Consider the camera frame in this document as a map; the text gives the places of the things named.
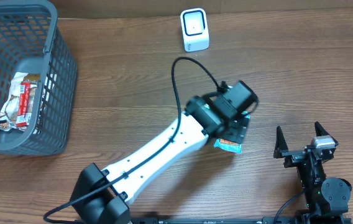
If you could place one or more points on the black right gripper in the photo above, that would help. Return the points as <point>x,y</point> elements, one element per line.
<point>294,157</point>

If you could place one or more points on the teal wet wipes pack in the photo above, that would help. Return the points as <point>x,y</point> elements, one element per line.
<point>226,145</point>

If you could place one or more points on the red stick sachet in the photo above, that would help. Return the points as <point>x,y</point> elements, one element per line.
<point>26,102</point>

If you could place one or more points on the beige Pantree snack pouch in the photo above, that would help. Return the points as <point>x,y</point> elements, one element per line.
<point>9,110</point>

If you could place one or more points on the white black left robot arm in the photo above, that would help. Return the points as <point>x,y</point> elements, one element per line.
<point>105,195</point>

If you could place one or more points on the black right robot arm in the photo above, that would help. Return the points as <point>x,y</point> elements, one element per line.
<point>326,198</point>

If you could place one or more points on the white barcode scanner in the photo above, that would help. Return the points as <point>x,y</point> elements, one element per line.
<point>194,29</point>

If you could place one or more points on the grey plastic mesh basket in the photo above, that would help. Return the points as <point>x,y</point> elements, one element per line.
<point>30,42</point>

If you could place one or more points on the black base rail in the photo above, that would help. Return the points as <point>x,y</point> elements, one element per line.
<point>264,220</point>

